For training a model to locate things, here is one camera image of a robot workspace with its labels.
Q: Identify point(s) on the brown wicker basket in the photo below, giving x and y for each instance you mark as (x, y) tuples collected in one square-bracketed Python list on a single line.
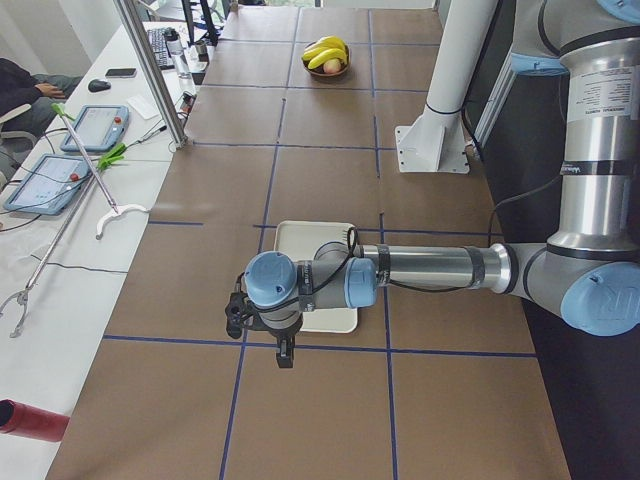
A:
[(319, 71)]

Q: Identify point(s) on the clear water bottle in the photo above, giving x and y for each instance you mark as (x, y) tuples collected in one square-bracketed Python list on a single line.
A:
[(177, 54)]

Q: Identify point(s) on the white-claw reacher grabber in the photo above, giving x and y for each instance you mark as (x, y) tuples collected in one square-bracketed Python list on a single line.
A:
[(85, 155)]

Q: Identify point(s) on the metal-claw reacher grabber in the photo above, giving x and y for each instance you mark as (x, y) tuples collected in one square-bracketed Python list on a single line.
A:
[(105, 161)]

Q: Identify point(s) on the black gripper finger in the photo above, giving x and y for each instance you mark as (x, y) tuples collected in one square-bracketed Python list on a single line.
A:
[(285, 352)]

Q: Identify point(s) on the black computer mouse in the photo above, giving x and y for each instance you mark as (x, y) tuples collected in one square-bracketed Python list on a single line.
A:
[(96, 85)]

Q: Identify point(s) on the black smartphone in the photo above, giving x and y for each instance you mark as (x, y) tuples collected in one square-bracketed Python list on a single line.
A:
[(123, 73)]

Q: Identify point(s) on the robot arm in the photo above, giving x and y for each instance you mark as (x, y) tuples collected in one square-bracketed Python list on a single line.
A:
[(587, 272)]

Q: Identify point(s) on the pink apple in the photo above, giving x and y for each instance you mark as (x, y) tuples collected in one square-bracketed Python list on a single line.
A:
[(332, 67)]

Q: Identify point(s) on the black keyboard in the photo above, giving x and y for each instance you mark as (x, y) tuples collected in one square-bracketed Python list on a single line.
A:
[(159, 48)]

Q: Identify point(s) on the near teach pendant tablet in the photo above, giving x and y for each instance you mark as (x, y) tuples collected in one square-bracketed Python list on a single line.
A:
[(49, 185)]

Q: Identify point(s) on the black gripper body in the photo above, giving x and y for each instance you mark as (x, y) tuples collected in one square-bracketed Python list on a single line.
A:
[(281, 332)]

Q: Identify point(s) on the teach pendant tablet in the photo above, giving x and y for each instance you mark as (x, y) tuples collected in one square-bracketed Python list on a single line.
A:
[(49, 185), (100, 127)]

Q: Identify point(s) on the far teach pendant tablet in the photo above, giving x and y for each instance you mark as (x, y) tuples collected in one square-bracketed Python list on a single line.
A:
[(100, 127)]

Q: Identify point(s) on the metal cup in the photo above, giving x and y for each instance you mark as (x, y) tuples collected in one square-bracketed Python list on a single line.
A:
[(201, 49)]

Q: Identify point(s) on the cream rectangular tray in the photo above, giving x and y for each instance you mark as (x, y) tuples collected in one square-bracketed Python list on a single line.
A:
[(300, 240)]

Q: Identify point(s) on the seated person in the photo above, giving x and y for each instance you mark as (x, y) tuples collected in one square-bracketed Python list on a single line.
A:
[(40, 91)]

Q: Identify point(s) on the aluminium frame post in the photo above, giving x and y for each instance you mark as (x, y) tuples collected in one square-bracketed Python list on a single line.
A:
[(155, 80)]

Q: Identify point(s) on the white pillar with base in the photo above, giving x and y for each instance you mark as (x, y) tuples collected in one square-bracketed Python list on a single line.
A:
[(434, 142)]

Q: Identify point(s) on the red cylinder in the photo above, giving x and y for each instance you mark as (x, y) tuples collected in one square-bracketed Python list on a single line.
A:
[(27, 421)]

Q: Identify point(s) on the yellow banana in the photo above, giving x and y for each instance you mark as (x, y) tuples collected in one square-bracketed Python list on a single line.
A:
[(310, 52), (327, 55), (331, 42)]

